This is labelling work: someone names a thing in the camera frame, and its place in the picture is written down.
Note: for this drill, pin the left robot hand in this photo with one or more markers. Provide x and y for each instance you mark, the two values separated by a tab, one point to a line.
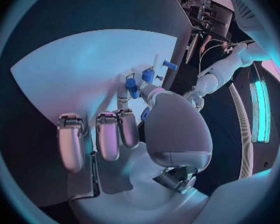
196	99

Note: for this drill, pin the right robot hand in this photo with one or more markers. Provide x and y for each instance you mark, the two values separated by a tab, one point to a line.
175	127

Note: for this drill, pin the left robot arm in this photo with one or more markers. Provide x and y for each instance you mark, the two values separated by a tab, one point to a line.
221	69

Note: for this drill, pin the white task board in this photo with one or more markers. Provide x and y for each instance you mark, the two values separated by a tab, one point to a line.
84	63

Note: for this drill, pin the small blue peg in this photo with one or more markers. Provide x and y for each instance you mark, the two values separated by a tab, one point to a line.
159	77

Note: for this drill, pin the blue cylinder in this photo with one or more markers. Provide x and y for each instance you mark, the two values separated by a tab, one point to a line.
170	64

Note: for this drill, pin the glowing light bar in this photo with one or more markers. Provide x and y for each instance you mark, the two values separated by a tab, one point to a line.
261	112

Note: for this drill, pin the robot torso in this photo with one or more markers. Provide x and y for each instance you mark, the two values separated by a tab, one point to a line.
263	156

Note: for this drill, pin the metal equipment rack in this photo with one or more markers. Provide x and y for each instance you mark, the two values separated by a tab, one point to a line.
200	5

